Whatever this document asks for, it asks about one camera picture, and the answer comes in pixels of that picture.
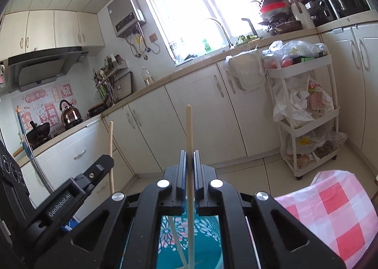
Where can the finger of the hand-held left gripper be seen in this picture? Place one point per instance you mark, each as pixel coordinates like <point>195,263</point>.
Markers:
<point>99,168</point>

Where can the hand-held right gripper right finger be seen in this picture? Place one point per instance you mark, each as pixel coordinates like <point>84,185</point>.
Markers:
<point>195,186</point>

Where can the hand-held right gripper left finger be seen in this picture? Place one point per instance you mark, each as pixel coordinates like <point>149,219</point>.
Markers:
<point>184,174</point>

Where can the teal floral cup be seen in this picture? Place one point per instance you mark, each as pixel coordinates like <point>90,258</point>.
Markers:
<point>203,239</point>

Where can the blue box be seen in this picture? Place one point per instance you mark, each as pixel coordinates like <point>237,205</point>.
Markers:
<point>69,225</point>

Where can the white base cabinets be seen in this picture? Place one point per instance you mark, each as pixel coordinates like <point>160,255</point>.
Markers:
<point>200,115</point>

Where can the steel kettle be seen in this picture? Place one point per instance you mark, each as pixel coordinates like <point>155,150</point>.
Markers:
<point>71,114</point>

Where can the blue metal pole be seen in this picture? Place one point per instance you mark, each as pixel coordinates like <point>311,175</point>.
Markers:
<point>29,147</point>

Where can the black wok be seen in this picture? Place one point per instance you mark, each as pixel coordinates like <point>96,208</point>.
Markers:
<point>38,133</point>

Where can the metal utensil rack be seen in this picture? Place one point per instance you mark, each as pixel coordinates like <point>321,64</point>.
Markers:
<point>110,82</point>

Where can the clear plastic bottle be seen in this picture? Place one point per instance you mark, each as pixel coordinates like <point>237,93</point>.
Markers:
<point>146,78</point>

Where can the black range hood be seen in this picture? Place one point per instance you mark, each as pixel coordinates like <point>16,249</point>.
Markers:
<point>38,68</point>

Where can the white hanging plastic bag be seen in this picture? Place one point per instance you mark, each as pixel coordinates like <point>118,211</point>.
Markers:
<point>245,71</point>

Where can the plastic bag of food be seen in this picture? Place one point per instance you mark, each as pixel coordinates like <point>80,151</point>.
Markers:
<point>313,145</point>

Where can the green dish soap bottle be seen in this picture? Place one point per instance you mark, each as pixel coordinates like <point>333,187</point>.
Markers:
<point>207,46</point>

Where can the white printed plastic bag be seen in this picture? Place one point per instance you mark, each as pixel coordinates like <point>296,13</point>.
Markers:
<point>295,100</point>

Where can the red white checked tablecloth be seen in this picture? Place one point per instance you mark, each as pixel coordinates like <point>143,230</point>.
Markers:
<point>324,213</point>

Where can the chrome sink faucet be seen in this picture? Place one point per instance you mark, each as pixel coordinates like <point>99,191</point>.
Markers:
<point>223,31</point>

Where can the white rolling cart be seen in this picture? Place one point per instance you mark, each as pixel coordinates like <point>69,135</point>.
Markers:
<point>298,72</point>

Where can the grey water heater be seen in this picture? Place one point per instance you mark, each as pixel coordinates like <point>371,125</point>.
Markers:
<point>124,12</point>

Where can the black faucet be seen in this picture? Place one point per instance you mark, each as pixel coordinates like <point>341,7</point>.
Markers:
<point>251,25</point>

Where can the clear plastic bag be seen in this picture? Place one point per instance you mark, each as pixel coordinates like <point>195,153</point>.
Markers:
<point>295,51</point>

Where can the kitchen window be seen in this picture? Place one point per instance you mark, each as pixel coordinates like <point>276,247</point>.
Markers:
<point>200,6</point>

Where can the stack of pans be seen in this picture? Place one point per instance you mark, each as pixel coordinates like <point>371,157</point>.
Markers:
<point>276,15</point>

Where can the white thermos jug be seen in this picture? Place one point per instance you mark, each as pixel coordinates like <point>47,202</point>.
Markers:
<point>301,16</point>

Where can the pink wall stickers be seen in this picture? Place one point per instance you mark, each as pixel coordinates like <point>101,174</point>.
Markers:
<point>44,100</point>

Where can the wall power outlet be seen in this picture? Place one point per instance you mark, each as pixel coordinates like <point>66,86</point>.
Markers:
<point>153,38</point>

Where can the white wall cabinets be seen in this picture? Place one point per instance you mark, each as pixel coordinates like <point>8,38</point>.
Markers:
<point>56,32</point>

